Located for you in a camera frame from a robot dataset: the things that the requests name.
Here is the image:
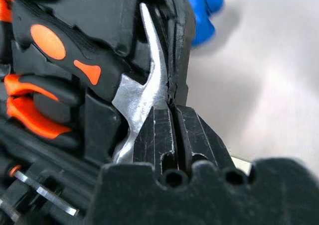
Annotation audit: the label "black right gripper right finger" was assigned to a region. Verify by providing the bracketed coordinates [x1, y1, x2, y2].
[173, 105, 235, 172]

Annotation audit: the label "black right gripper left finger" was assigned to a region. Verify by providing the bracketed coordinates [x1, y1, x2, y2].
[133, 107, 178, 167]

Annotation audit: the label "black orange claw hammer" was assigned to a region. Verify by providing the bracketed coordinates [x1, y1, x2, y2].
[11, 0, 170, 165]

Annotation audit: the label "black plastic tool case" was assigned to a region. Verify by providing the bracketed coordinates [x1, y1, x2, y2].
[0, 0, 198, 225]

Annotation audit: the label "silver blade utility knife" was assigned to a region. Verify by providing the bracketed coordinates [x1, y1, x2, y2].
[8, 164, 80, 217]

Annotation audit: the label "blue plastic object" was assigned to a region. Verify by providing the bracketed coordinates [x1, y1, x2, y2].
[177, 0, 224, 48]

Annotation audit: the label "orange black pliers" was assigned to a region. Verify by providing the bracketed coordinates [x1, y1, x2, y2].
[3, 73, 81, 147]

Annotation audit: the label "orange plastic object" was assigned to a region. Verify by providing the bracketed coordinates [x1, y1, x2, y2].
[0, 0, 13, 24]

